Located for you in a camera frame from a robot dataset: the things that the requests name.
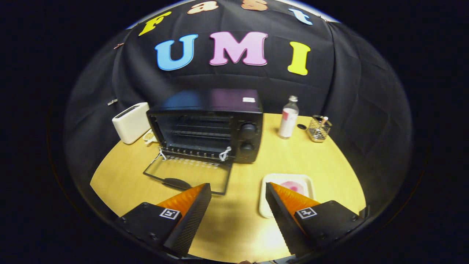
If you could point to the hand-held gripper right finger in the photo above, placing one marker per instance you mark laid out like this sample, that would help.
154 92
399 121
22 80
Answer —
284 220

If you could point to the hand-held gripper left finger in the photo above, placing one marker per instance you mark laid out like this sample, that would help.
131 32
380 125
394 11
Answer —
190 223

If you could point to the pink round food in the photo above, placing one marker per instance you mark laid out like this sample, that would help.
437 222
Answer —
293 186

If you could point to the cream square plate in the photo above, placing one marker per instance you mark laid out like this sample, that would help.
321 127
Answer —
305 179

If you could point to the black toaster oven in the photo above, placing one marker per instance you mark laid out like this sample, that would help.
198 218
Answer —
220 101

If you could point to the white bread toaster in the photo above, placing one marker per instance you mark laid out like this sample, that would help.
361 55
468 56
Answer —
130 124

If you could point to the small dish of beans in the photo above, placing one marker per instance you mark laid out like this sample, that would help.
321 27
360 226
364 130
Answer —
148 136

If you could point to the clear bottle red label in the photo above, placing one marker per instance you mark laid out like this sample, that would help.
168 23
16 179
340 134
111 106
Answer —
287 123

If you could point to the pen in basket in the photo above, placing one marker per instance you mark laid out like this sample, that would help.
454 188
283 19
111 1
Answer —
324 121

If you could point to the silver clip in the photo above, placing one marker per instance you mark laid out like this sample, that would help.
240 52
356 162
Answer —
112 102

